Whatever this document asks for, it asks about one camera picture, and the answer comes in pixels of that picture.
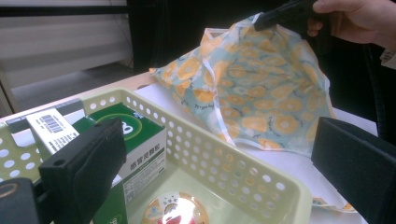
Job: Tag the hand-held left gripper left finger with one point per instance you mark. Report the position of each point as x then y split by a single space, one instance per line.
87 165

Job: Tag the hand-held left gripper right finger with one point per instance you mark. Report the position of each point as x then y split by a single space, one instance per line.
358 168

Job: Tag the slim green and white box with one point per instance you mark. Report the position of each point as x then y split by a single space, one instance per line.
51 127

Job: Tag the wide green and white box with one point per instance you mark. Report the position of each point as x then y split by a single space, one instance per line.
146 146

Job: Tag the orange-print fabric bag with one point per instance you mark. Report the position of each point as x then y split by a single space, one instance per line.
264 93

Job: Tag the round orange-lidded metal tin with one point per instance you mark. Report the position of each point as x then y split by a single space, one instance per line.
177 208

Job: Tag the pale yellow perforated plastic basket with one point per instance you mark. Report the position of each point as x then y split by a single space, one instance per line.
218 161

